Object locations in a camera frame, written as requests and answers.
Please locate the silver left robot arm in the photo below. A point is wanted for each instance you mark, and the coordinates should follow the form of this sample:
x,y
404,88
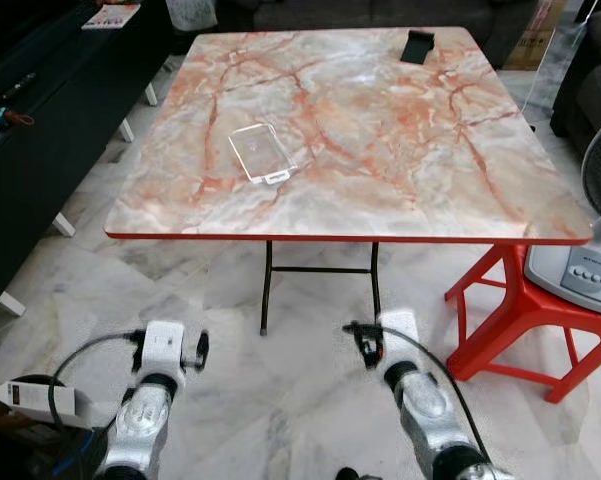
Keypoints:
x,y
140,420

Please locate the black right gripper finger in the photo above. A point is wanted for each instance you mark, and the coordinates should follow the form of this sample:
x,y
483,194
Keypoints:
x,y
355,326

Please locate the dark grey sofa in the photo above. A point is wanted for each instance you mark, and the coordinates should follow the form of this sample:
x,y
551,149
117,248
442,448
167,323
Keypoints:
x,y
330,12

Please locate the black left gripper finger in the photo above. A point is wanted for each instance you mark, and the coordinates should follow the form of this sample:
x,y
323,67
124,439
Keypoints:
x,y
201,350

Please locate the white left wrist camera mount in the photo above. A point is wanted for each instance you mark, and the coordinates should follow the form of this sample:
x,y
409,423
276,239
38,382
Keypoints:
x,y
165,345

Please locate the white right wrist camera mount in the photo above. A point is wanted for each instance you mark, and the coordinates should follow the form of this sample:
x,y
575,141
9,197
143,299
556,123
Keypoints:
x,y
400,335

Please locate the white lace cloth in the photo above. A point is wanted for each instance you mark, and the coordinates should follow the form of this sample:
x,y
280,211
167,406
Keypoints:
x,y
190,14

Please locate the dark armchair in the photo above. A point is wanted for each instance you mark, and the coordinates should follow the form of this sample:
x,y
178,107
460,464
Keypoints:
x,y
590,70

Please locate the clear plastic package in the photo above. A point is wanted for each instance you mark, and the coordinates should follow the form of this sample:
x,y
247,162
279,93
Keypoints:
x,y
262,152

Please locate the grey table fan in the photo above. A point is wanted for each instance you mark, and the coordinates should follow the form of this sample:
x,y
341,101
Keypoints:
x,y
580,280

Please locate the brown cardboard box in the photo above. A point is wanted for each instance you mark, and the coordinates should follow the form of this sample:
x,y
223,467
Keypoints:
x,y
540,40

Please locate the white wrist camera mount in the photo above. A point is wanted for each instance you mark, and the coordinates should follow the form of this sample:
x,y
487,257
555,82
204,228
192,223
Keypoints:
x,y
165,345
400,335

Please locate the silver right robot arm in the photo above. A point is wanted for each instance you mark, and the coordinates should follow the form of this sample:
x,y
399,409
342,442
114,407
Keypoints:
x,y
425,400

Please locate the red white magazine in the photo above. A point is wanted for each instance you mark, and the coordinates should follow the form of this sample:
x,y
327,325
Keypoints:
x,y
110,16

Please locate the black phone stand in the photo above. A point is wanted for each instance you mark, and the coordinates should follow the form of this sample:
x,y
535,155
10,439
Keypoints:
x,y
417,48

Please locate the black metal table leg frame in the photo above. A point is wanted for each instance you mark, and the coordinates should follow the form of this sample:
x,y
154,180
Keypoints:
x,y
268,285

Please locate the red plastic stool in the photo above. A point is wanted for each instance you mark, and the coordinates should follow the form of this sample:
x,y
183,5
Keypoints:
x,y
520,310

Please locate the dark rubbish bin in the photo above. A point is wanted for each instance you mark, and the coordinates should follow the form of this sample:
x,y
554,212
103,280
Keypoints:
x,y
20,450

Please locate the black low cabinet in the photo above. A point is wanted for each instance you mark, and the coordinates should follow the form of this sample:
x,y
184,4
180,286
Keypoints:
x,y
40,170

